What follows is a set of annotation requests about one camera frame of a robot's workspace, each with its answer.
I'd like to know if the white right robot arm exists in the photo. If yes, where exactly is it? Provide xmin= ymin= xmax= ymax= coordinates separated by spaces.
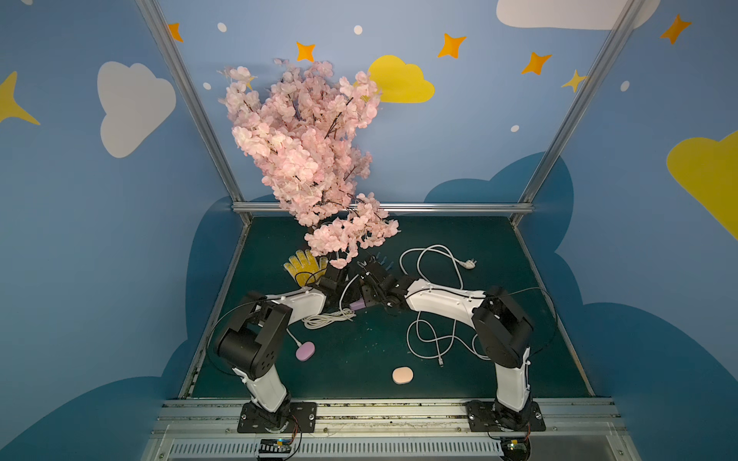
xmin=361 ymin=257 xmax=534 ymax=416

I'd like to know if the aluminium frame back rail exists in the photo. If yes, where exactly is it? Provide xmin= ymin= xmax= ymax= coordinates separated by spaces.
xmin=233 ymin=201 xmax=535 ymax=216

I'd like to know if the white usb cable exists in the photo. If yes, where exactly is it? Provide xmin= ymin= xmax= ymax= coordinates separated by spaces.
xmin=284 ymin=273 xmax=361 ymax=348

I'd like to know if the white power strip cord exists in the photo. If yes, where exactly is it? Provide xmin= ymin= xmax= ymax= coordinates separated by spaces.
xmin=399 ymin=244 xmax=491 ymax=362

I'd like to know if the aluminium frame post left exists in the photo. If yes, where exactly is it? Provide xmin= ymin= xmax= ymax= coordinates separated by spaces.
xmin=136 ymin=0 xmax=244 ymax=206

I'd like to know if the aluminium frame post right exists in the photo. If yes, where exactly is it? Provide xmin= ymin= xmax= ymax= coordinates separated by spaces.
xmin=510 ymin=0 xmax=647 ymax=229

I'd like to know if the purple power strip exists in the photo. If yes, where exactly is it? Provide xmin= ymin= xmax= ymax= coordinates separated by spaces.
xmin=349 ymin=299 xmax=366 ymax=311

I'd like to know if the yellow white work glove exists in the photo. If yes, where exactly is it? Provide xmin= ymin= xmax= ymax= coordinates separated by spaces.
xmin=283 ymin=250 xmax=328 ymax=287

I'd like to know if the pink earbud case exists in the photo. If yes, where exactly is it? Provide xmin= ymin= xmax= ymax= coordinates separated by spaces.
xmin=391 ymin=366 xmax=414 ymax=385

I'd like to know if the blue garden hand fork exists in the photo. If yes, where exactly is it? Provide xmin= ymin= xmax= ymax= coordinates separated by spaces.
xmin=375 ymin=252 xmax=394 ymax=271

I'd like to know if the pink cherry blossom tree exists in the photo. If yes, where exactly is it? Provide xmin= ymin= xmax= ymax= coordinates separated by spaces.
xmin=220 ymin=61 xmax=399 ymax=269

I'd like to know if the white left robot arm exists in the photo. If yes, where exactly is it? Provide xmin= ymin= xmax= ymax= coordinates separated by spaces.
xmin=213 ymin=266 xmax=348 ymax=416

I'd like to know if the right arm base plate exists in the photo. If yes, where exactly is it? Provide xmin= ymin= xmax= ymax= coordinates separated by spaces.
xmin=464 ymin=400 xmax=546 ymax=432

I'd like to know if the aluminium frame post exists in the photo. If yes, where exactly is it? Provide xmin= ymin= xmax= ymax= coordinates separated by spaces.
xmin=136 ymin=0 xmax=244 ymax=206
xmin=510 ymin=0 xmax=647 ymax=229

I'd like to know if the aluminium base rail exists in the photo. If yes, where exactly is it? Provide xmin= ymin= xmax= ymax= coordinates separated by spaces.
xmin=142 ymin=398 xmax=640 ymax=460

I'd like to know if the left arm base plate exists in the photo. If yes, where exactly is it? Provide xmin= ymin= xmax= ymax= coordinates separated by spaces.
xmin=236 ymin=401 xmax=317 ymax=433

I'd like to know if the purple earbud case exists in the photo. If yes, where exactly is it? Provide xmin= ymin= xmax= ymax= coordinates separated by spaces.
xmin=295 ymin=342 xmax=316 ymax=362

